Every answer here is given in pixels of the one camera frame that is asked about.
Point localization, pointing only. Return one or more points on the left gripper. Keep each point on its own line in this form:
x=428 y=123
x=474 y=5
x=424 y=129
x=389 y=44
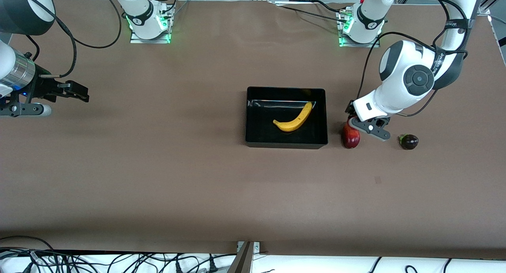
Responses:
x=350 y=108

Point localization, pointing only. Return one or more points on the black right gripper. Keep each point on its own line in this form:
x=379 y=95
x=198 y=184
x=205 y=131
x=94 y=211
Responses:
x=40 y=87

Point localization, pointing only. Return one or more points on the yellow banana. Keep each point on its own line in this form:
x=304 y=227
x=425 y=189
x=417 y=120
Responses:
x=294 y=124

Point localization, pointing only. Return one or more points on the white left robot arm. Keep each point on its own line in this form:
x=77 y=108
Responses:
x=411 y=75

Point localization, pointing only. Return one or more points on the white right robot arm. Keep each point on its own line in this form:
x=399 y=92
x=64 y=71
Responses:
x=23 y=8

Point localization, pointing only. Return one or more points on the red yellow mango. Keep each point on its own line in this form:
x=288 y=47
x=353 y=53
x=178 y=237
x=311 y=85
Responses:
x=350 y=140

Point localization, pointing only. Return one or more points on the dark purple mangosteen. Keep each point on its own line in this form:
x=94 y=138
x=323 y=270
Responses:
x=409 y=142

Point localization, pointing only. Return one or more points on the black plastic tray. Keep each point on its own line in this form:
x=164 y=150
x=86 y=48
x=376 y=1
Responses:
x=261 y=136

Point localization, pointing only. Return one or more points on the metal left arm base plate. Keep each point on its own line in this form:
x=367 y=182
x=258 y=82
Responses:
x=373 y=44

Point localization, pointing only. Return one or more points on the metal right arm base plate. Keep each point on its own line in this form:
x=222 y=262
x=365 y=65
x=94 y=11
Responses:
x=136 y=39

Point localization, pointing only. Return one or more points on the aluminium table corner bracket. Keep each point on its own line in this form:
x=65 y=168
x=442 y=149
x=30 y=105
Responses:
x=483 y=10

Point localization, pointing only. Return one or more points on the small metal bracket plate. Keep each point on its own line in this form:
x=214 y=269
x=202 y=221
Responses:
x=257 y=247

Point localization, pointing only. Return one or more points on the aluminium profile post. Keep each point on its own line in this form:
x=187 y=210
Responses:
x=242 y=261

